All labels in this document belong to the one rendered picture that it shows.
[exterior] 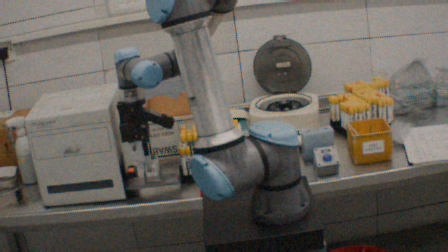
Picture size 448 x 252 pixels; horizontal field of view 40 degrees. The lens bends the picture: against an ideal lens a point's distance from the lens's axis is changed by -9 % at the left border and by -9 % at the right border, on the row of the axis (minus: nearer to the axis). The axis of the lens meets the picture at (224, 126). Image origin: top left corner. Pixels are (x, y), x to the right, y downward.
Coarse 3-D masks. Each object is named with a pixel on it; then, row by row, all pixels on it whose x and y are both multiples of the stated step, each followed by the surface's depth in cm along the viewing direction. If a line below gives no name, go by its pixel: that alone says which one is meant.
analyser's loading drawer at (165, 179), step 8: (160, 168) 200; (144, 176) 197; (160, 176) 197; (168, 176) 201; (176, 176) 201; (128, 184) 199; (136, 184) 198; (144, 184) 198; (152, 184) 197; (160, 184) 197; (168, 184) 198; (176, 184) 198
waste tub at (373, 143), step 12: (372, 120) 209; (384, 120) 207; (348, 132) 207; (360, 132) 211; (372, 132) 211; (384, 132) 197; (348, 144) 210; (360, 144) 198; (372, 144) 198; (384, 144) 198; (360, 156) 200; (372, 156) 200; (384, 156) 200
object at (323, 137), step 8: (312, 128) 208; (320, 128) 207; (328, 128) 206; (304, 136) 204; (312, 136) 204; (320, 136) 205; (328, 136) 205; (304, 144) 205; (312, 144) 205; (320, 144) 206; (328, 144) 206; (304, 152) 206; (312, 152) 206; (304, 160) 208; (312, 160) 207
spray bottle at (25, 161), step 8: (8, 120) 210; (16, 120) 211; (8, 128) 210; (16, 128) 212; (8, 136) 210; (24, 136) 214; (16, 144) 214; (24, 144) 213; (16, 152) 214; (24, 152) 213; (24, 160) 214; (32, 160) 216; (24, 168) 215; (32, 168) 216; (24, 176) 216; (32, 176) 217
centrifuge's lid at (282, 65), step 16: (272, 48) 245; (288, 48) 244; (304, 48) 238; (256, 64) 245; (272, 64) 247; (288, 64) 247; (304, 64) 244; (256, 80) 243; (272, 80) 247; (288, 80) 247; (304, 80) 244
